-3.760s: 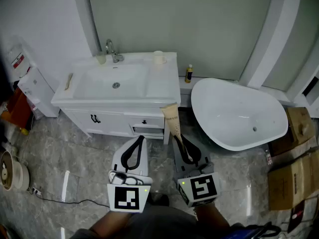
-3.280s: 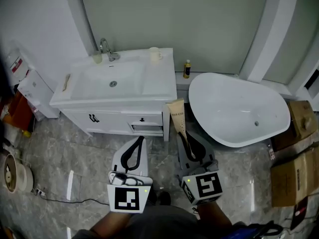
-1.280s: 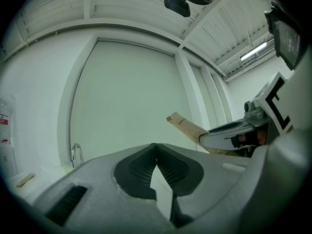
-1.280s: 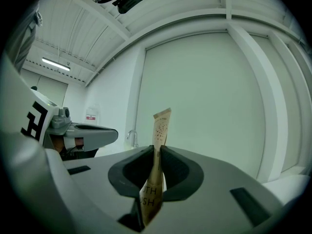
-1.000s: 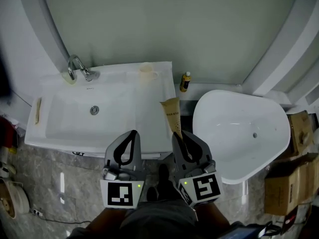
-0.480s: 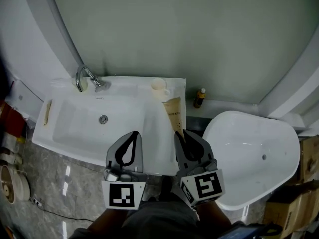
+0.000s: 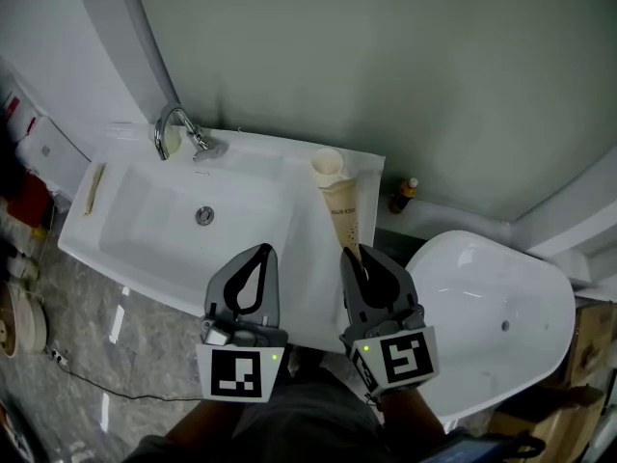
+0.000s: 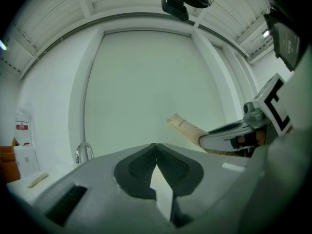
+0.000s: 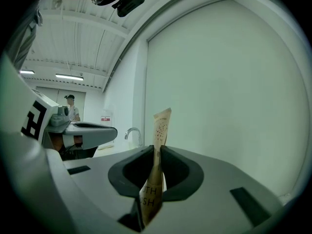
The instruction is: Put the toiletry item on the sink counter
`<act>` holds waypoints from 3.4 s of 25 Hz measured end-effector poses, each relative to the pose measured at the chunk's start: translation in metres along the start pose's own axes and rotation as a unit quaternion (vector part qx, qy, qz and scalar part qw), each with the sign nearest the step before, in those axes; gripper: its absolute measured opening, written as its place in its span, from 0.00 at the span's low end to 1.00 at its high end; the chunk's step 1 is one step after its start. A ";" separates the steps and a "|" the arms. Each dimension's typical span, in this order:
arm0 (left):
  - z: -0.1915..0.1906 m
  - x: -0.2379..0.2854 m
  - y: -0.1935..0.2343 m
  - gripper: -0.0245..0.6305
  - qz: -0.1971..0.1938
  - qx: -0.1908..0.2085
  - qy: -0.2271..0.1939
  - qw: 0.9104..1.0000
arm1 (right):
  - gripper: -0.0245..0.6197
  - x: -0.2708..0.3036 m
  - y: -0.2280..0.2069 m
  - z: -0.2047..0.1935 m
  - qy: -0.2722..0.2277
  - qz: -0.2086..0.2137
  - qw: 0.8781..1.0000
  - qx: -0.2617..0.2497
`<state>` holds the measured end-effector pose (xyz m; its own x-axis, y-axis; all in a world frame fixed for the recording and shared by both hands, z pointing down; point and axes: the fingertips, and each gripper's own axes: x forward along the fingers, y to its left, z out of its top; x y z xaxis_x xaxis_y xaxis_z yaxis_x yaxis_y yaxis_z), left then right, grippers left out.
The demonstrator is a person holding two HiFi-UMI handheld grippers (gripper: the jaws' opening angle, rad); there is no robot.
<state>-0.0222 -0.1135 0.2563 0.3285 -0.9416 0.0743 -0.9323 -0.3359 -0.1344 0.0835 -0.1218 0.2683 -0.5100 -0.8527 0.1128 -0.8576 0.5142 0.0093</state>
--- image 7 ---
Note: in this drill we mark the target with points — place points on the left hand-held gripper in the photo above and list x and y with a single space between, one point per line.
238 372

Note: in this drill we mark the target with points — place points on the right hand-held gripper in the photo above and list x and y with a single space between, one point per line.
405 360

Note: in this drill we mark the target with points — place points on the beige toiletry item tube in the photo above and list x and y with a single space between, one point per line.
342 210

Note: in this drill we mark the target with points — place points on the person's left forearm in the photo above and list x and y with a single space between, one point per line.
207 422

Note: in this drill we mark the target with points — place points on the person's right forearm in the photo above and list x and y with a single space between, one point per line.
412 417

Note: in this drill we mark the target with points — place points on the white sink counter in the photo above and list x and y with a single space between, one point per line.
313 239

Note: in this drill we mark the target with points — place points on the chrome sink drain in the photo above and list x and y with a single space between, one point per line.
205 215

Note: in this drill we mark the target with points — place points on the brown bottle with white cap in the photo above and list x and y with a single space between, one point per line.
402 197

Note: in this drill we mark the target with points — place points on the white oval tub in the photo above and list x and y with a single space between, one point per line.
482 307

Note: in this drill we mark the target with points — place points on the person's dark shorts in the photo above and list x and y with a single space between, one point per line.
303 422

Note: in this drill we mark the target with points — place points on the chrome faucet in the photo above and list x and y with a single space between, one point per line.
195 138

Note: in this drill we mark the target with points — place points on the round beige soap dish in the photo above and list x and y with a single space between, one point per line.
172 139

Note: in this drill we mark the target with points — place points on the white power strip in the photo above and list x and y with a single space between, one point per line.
59 356

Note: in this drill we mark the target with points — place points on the brown cardboard box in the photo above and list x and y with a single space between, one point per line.
578 369

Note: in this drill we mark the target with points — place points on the round beige device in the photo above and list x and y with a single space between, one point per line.
21 318

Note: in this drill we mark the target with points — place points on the red container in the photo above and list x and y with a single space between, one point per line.
29 200

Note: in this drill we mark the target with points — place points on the white rectangular box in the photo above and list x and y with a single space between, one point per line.
53 155

